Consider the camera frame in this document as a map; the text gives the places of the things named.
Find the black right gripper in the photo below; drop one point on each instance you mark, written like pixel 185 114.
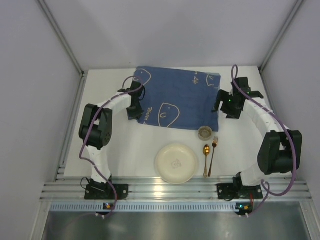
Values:
pixel 223 105

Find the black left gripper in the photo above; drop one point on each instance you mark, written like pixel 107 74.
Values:
pixel 135 110

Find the blue cloth placemat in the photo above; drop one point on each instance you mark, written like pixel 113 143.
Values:
pixel 178 99

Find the rose gold fork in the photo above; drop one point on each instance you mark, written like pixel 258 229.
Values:
pixel 214 145

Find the gold spoon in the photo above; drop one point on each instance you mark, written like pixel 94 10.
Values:
pixel 206 151

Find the cream round plate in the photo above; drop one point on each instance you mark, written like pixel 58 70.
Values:
pixel 176 163

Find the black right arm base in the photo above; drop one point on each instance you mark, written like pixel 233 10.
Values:
pixel 237 191

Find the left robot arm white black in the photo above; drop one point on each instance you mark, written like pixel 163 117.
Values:
pixel 96 128

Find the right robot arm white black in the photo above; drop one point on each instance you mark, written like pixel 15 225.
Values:
pixel 280 151

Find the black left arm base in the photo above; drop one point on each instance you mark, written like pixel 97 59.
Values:
pixel 103 191

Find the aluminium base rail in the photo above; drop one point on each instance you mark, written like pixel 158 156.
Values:
pixel 154 189

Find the right aluminium frame post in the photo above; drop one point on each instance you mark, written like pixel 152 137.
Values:
pixel 298 4

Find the aluminium frame post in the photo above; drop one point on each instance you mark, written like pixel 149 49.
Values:
pixel 298 4
pixel 60 35

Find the perforated cable duct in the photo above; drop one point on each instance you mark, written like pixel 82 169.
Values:
pixel 148 207

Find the left aluminium frame post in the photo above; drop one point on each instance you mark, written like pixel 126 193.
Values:
pixel 60 35

